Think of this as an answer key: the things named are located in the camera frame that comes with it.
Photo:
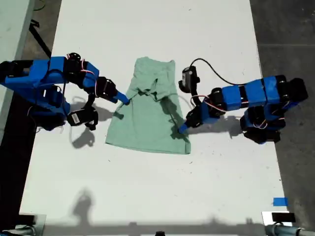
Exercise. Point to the pale green bench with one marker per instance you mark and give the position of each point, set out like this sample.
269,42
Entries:
12,29

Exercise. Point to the black camera box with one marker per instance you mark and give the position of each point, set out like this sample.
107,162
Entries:
190,76
75,118

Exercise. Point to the pale green T-shirt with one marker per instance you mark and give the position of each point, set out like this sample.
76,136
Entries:
147,123

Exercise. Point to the black stand leg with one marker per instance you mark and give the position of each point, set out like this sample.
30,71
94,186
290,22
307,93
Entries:
40,41

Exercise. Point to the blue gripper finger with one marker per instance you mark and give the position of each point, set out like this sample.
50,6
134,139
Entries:
120,100
123,97
182,127
185,129

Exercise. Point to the robot arm blue black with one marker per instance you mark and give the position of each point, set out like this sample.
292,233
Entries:
37,71
256,93

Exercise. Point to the black mat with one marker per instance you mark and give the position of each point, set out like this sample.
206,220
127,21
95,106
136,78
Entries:
14,159

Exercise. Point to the small black box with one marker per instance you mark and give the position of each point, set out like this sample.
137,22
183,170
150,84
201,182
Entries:
283,217
25,218

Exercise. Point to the blue tape strip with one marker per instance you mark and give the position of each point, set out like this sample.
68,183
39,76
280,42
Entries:
280,201

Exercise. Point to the small black round object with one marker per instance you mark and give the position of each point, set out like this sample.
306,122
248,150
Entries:
160,233

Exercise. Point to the short black camera stalk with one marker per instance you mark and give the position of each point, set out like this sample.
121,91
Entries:
90,102
194,94

